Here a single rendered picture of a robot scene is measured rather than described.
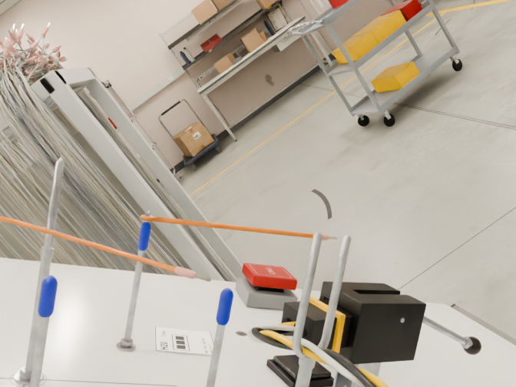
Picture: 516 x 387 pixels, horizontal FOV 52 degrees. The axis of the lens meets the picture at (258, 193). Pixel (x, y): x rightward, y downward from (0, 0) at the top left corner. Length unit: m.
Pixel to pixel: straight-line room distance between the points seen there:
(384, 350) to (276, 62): 8.18
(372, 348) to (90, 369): 0.19
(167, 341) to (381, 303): 0.19
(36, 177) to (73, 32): 7.59
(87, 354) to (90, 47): 8.12
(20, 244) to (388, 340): 0.76
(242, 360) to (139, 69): 8.02
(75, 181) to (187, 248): 0.23
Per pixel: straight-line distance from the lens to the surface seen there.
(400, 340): 0.37
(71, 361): 0.41
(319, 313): 0.33
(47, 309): 0.30
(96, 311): 0.50
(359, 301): 0.34
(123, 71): 8.42
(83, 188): 0.91
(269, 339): 0.26
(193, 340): 0.46
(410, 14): 4.49
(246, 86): 8.43
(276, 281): 0.57
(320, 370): 0.43
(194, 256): 0.98
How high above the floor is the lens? 1.33
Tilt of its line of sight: 16 degrees down
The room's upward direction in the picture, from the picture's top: 36 degrees counter-clockwise
